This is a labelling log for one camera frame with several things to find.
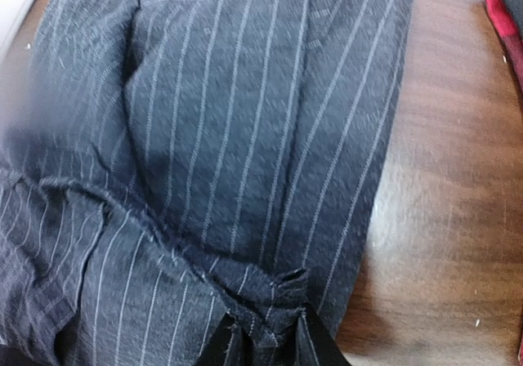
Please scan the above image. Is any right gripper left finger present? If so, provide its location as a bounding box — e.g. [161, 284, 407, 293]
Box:
[199, 314, 244, 366]

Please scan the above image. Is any black pinstriped long sleeve shirt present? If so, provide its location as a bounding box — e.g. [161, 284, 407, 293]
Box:
[1, 0, 413, 365]

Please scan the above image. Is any red black folded shirt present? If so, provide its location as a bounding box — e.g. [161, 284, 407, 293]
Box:
[485, 0, 522, 92]

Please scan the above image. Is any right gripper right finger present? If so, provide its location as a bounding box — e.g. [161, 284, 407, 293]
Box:
[296, 306, 347, 366]

